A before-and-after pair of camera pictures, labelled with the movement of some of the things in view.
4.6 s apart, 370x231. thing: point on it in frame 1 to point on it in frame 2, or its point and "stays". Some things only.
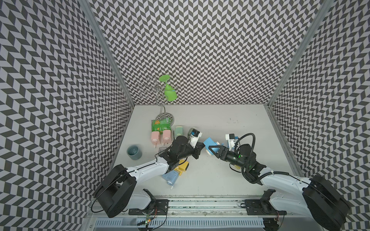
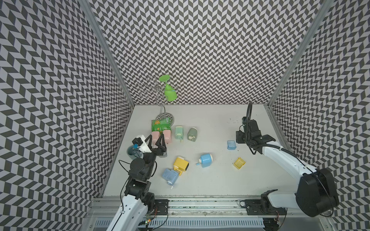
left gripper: x=199 y=147 to x=162 y=147
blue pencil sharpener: x=210 y=142 to x=205 y=160
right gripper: x=222 y=153 to x=238 y=136
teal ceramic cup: x=134 y=152 stays
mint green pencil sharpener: x=178 y=131 stays
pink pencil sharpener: x=166 y=137 stays
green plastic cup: x=170 y=94 stays
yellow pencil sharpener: x=182 y=167 stays
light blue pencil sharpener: x=171 y=177 stays
